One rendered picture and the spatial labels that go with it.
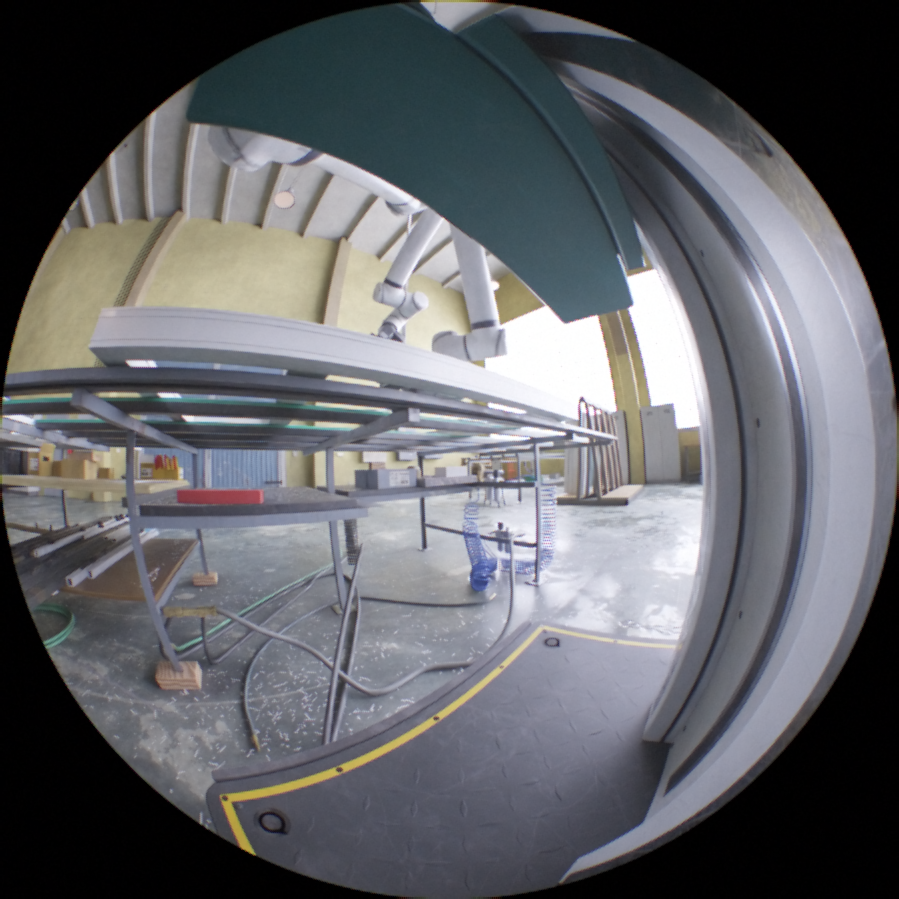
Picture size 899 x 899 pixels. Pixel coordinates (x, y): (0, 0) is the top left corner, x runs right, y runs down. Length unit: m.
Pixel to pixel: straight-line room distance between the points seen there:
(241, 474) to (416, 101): 6.92
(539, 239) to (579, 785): 0.65
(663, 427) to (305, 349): 7.23
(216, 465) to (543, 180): 7.02
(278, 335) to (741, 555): 0.64
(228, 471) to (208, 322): 6.55
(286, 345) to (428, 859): 0.68
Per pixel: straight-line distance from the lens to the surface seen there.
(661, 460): 7.29
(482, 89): 0.28
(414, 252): 1.14
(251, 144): 0.54
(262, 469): 6.94
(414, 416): 0.63
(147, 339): 0.51
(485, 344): 0.79
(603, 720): 0.46
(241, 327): 0.48
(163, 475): 1.78
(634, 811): 0.40
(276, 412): 0.75
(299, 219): 10.05
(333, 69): 0.29
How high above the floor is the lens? 0.68
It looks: 4 degrees up
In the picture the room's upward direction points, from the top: 2 degrees counter-clockwise
